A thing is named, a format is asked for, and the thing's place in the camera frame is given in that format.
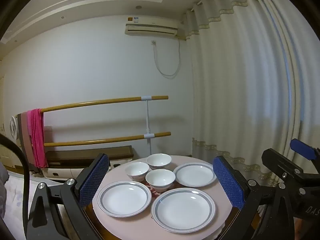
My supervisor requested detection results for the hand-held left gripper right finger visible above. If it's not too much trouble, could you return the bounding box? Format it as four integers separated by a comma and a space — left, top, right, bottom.
212, 155, 298, 240

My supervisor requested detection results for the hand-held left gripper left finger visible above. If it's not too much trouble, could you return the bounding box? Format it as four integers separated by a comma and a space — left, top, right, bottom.
24, 152, 112, 240

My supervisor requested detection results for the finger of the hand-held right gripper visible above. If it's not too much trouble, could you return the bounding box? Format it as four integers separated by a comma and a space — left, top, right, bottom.
261, 148, 320, 196
290, 139, 320, 161

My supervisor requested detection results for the white plate grey ring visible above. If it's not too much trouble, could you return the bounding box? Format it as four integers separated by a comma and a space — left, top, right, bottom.
173, 162, 217, 187
151, 187, 216, 233
97, 181, 152, 218

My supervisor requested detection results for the white ceramic bowl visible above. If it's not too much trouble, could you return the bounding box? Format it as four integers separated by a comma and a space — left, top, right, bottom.
146, 153, 172, 171
125, 162, 150, 182
145, 169, 175, 193

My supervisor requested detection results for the white low cabinet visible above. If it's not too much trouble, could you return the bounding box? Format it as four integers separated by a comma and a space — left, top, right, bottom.
29, 159, 133, 180

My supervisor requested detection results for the pink printed round table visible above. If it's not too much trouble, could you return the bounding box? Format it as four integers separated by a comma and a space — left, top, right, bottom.
92, 155, 234, 240

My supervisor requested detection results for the pink cloth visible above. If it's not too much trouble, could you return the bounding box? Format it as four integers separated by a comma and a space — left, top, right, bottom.
27, 109, 48, 169

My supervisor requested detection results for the white patterned bedding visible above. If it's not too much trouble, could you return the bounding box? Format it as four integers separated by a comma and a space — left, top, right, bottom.
5, 170, 65, 240

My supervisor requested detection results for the grey cloth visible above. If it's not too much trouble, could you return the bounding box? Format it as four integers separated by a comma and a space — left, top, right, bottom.
0, 162, 10, 230

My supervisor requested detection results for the cream curtain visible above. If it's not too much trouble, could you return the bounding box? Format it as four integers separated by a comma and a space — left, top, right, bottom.
184, 0, 320, 188

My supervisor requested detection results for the white round fan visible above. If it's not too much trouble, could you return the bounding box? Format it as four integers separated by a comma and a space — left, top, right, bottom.
9, 116, 22, 139

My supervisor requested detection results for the black cable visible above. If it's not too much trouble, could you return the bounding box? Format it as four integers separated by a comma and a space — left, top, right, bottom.
0, 134, 32, 240

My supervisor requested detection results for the long wooden barre rail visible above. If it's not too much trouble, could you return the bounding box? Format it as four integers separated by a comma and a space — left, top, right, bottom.
16, 95, 169, 118

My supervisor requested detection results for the white barre post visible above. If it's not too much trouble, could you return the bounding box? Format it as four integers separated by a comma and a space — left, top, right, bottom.
141, 95, 157, 159

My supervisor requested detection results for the white air conditioner power cable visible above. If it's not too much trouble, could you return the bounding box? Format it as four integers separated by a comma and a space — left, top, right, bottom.
153, 39, 181, 78

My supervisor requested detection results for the white wall air conditioner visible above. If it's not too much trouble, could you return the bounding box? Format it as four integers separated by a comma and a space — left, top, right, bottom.
125, 16, 179, 39

